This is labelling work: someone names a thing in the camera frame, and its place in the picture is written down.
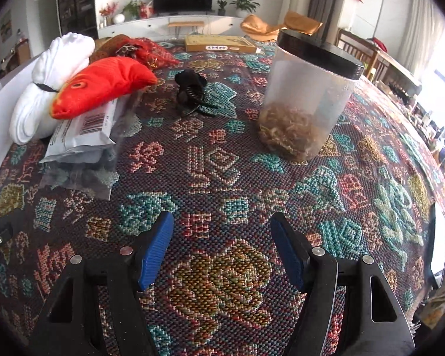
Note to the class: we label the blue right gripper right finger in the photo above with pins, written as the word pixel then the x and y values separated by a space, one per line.
pixel 290 250

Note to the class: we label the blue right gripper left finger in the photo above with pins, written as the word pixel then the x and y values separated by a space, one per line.
pixel 152 246

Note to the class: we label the white cloth bundle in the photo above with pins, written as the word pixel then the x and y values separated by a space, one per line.
pixel 66 56

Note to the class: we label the grey plastic mail bag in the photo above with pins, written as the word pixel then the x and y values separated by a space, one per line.
pixel 83 152

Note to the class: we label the black hair claw clip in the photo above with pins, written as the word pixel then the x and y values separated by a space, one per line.
pixel 191 95

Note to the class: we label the red plush fish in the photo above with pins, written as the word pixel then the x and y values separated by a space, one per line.
pixel 99 83

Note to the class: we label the red mesh gift bag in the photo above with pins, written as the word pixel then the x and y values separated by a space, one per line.
pixel 147 52

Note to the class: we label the brown knitted cloth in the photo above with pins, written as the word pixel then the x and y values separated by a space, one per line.
pixel 108 47

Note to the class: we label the colourful woven table cloth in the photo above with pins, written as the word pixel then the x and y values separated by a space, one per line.
pixel 222 289

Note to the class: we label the white storage box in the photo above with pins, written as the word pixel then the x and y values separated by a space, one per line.
pixel 11 87

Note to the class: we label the smartphone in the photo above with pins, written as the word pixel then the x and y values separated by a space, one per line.
pixel 436 247

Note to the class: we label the clear jar black lid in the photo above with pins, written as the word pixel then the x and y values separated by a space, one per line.
pixel 309 85

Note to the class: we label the yellow flat cardboard box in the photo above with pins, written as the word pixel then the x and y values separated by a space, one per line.
pixel 219 43

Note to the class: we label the white tv cabinet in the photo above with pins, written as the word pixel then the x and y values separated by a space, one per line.
pixel 157 28

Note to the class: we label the small wooden bench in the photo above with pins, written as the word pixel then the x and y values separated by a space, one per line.
pixel 193 27

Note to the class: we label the wooden side table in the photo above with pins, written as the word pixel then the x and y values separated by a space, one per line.
pixel 391 72

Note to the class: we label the red flowers in vase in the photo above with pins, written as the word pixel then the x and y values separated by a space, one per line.
pixel 108 12

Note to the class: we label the wooden dining chair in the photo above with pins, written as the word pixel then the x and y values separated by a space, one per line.
pixel 363 50

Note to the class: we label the orange lounge chair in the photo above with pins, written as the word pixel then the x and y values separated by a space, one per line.
pixel 259 30

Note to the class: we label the green plant with red decor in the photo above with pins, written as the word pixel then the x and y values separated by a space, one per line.
pixel 134 10

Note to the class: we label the dark tall bookshelf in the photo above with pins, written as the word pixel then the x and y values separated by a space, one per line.
pixel 77 16

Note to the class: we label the small dark potted plant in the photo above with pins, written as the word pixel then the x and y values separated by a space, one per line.
pixel 222 4

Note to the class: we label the green potted plant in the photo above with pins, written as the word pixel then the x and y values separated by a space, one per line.
pixel 244 8

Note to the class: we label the white sheer curtain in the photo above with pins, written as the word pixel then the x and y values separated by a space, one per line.
pixel 425 26

